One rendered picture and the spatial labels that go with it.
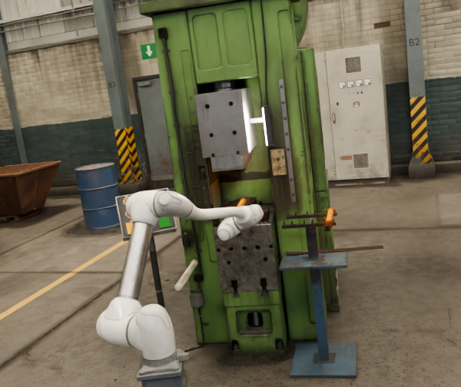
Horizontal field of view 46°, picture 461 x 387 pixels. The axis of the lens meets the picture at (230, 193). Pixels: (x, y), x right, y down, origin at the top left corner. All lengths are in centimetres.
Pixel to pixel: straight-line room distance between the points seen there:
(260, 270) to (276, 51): 139
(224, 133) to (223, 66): 44
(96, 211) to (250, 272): 472
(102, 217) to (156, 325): 562
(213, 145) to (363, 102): 529
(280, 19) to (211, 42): 46
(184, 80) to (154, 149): 684
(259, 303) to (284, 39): 169
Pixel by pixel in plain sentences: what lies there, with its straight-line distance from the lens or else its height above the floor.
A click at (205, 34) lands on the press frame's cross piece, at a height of 213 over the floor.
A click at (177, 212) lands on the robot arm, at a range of 265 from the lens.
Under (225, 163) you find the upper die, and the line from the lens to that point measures 345.
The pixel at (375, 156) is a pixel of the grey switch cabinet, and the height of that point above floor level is 44.
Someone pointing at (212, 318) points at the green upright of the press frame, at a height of 20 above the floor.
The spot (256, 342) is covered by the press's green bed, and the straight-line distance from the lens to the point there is 376.
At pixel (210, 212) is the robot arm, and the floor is 116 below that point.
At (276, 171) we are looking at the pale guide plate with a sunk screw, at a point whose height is 121.
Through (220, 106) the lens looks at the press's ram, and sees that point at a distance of 341.
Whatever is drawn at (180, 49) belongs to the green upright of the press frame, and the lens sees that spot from 361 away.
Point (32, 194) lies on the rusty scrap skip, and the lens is 981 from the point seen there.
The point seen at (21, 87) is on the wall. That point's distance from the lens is 1188.
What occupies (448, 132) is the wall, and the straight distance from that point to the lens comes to 916.
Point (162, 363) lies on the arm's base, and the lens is 254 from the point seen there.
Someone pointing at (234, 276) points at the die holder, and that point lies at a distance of 358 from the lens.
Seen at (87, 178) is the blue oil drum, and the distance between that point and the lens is 793.
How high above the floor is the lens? 181
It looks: 11 degrees down
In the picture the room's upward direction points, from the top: 7 degrees counter-clockwise
